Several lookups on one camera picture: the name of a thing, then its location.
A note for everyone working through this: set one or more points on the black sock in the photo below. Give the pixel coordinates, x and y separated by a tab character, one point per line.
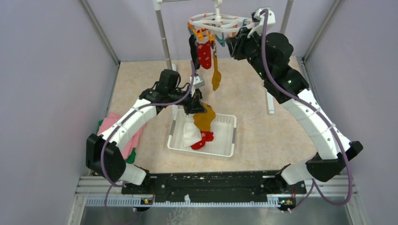
193	51

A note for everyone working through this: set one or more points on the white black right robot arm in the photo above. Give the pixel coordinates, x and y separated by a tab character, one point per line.
291	90

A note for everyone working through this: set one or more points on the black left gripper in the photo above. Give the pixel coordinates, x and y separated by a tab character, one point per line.
194	104

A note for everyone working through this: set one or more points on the white sock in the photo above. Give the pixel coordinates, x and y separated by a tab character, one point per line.
191	135

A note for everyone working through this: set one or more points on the pink cloth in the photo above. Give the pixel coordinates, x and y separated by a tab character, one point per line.
136	136

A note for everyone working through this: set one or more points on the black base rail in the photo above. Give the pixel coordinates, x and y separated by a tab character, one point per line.
214	187

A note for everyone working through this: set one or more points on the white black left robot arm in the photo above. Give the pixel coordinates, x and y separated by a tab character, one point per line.
104	150

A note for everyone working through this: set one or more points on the red snowflake sock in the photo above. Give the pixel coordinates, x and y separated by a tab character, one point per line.
206	136
204	51

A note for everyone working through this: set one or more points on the orange clothespin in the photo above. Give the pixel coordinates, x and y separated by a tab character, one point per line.
203	35

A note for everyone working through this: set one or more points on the white cable duct strip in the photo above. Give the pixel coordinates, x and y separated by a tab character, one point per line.
130	201

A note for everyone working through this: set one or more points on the green cloth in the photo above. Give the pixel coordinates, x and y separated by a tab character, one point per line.
129	152

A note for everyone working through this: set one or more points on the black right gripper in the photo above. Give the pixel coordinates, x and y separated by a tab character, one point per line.
237	43

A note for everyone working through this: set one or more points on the white plastic basket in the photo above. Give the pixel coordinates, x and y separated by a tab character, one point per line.
221	147

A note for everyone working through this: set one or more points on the white plastic clip hanger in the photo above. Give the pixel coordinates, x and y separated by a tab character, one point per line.
218	22

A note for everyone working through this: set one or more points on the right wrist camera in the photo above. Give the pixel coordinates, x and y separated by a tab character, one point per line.
263	18

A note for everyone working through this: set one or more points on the white metal drying rack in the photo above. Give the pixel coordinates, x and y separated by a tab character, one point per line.
219	37

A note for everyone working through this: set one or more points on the mustard yellow sock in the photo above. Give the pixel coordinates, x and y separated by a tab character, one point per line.
204	120
216	79

